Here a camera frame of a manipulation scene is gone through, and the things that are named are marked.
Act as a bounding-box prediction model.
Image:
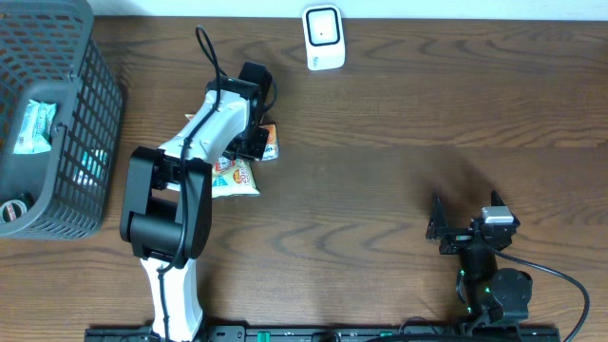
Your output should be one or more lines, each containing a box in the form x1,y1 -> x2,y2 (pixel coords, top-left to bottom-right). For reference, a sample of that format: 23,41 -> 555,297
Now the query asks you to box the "orange tissue pack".
262,124 -> 279,161

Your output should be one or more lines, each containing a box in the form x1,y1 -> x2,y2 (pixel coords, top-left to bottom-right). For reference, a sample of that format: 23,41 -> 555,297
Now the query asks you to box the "tape roll in basket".
1,193 -> 33,224

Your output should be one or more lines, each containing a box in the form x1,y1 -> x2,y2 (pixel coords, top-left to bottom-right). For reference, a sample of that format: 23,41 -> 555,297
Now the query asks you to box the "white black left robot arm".
120,75 -> 276,341

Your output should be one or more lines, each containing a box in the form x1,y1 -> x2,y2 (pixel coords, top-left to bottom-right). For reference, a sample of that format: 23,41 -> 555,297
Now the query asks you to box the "yellow snack bag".
159,139 -> 260,199

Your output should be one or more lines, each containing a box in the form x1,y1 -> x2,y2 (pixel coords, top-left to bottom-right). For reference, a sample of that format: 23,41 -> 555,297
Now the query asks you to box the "white barcode scanner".
301,4 -> 346,71

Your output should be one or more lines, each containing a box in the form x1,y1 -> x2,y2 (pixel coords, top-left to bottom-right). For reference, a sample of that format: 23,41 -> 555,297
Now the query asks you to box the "teal item behind basket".
73,149 -> 108,187

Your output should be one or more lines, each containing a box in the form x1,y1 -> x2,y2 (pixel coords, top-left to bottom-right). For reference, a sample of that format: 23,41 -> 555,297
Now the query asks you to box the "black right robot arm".
426,191 -> 533,335

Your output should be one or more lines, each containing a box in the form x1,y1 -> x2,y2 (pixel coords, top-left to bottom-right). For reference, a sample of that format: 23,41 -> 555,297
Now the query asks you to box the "green tissue pack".
13,100 -> 57,155

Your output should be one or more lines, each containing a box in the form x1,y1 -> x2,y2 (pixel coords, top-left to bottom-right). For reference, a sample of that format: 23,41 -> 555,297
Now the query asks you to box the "dark grey plastic basket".
1,0 -> 124,240

